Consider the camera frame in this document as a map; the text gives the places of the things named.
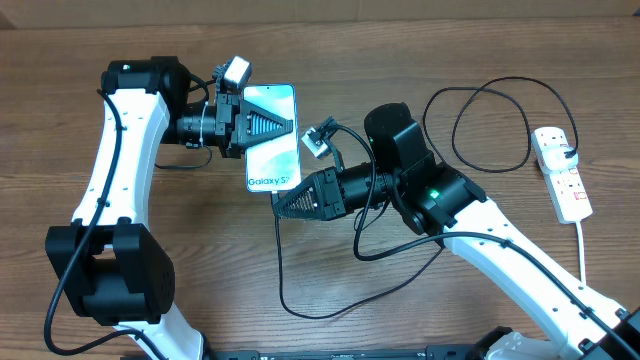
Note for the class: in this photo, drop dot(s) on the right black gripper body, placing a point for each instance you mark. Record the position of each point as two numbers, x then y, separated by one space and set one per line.
334 193

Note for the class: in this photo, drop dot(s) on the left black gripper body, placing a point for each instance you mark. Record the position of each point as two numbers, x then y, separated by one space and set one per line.
224 128

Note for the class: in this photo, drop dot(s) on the blue Galaxy smartphone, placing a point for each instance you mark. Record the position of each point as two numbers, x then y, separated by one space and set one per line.
274 166

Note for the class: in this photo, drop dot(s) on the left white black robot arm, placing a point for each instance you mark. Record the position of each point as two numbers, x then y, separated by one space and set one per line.
109 266

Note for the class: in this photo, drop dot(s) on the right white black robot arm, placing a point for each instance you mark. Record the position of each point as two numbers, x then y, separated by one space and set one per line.
442 205

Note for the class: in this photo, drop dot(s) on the white USB charger plug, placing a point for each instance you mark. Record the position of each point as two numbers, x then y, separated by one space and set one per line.
557 158

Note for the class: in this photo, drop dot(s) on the white power strip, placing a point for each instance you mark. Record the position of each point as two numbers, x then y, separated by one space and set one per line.
566 189

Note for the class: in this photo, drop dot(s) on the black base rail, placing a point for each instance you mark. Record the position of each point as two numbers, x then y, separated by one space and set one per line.
431 352

